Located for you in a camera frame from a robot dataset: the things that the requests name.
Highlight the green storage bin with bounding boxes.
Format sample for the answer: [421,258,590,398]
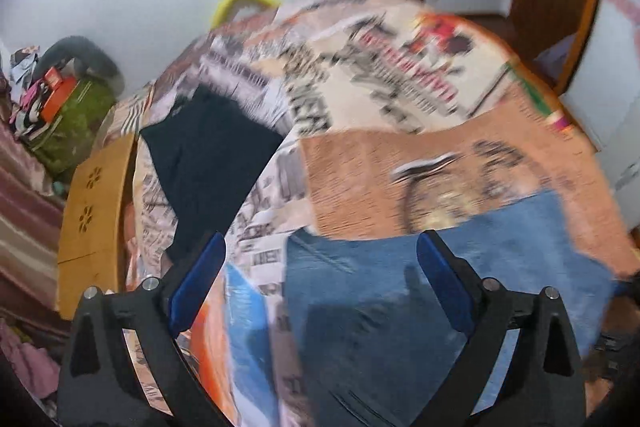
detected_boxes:
[22,74,118,175]

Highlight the printed blanket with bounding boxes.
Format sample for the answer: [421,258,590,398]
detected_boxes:
[100,0,640,427]

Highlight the blue denim pants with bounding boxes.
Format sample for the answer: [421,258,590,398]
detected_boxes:
[282,189,618,427]

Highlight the black folded garment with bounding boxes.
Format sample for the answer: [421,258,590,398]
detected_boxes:
[140,84,285,265]

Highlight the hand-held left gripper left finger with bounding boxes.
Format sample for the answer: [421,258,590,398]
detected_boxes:
[56,231,228,427]

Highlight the grey long pillow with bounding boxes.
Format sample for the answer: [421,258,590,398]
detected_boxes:
[37,36,123,82]

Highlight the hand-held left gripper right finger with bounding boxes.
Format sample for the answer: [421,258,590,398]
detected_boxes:
[415,229,587,427]

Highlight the orange box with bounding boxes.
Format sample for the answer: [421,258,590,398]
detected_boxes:
[40,74,81,120]

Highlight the pink cloth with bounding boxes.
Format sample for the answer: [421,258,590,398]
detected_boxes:
[0,317,61,403]

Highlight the striped curtain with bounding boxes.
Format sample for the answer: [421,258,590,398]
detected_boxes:
[0,72,71,333]

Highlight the wooden lap desk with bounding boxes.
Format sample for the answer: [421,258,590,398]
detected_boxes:
[56,132,138,320]

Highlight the pile of clothes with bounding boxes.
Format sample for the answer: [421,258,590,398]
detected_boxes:
[7,47,56,140]

